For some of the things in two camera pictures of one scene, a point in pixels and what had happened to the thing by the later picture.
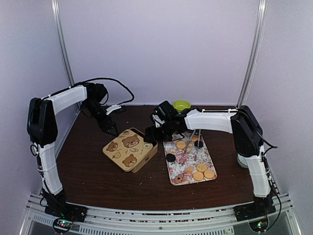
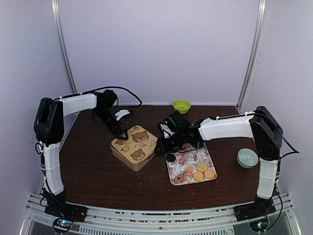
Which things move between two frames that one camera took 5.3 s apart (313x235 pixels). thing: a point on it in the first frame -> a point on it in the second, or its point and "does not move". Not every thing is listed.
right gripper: (150, 132) -> (163, 148)
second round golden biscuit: (209, 174) does not move
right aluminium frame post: (251, 67) does not move
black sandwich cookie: (170, 157) does not move
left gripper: (109, 125) -> (113, 129)
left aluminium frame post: (56, 7) does not move
